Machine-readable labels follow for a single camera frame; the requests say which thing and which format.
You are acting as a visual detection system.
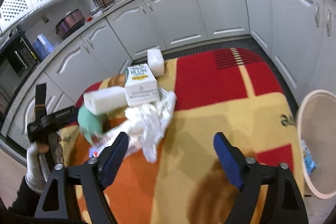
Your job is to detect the green white milk carton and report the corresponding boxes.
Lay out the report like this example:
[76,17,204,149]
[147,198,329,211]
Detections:
[124,64,160,107]

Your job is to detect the white red flat packet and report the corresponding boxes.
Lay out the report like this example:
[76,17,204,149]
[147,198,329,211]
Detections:
[89,135,142,157]

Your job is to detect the long white foam block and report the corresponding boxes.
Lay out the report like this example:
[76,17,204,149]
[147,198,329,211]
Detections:
[84,86,127,115]

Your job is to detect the small white foam cube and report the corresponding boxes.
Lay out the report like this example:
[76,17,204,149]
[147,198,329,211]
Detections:
[147,48,165,77]

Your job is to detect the white gloved left hand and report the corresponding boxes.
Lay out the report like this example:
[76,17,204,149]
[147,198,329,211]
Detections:
[25,142,50,194]

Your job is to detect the blue white box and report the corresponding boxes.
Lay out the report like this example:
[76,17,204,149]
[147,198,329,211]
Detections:
[33,34,54,60]

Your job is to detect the dark red rice cooker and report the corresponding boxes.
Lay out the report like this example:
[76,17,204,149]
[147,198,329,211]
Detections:
[55,9,86,40]

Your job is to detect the white lower kitchen cabinets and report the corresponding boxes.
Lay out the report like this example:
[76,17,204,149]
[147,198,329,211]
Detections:
[1,0,335,147]

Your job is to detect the red yellow patterned blanket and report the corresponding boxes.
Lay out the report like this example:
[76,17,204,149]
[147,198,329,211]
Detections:
[56,47,306,224]

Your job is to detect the beige round trash bin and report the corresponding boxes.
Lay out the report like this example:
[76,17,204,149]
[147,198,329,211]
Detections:
[296,89,335,200]

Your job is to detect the carton trash in bin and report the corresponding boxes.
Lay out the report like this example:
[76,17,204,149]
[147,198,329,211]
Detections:
[301,139,317,176]

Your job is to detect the white tissue paper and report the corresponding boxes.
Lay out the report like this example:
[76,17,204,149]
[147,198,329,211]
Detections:
[125,88,177,163]

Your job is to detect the green cloth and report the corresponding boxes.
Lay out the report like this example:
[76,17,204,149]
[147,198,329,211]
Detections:
[77,105,106,145]

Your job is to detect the black microwave oven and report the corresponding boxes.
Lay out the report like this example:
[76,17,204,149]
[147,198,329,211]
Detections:
[1,25,42,123]

